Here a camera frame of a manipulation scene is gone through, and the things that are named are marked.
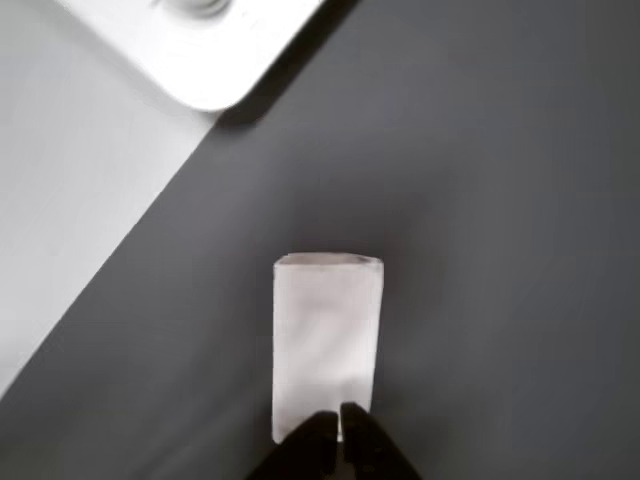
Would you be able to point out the grey desk mat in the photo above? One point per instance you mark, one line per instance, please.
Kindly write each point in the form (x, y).
(500, 200)

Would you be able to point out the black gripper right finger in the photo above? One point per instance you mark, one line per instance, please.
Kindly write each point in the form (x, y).
(370, 450)

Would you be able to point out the white rounded device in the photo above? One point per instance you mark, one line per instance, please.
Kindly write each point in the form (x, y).
(210, 60)

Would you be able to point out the white rectangular block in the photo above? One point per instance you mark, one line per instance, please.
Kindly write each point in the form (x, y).
(325, 325)

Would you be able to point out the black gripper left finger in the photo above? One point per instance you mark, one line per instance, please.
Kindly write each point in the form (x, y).
(310, 450)

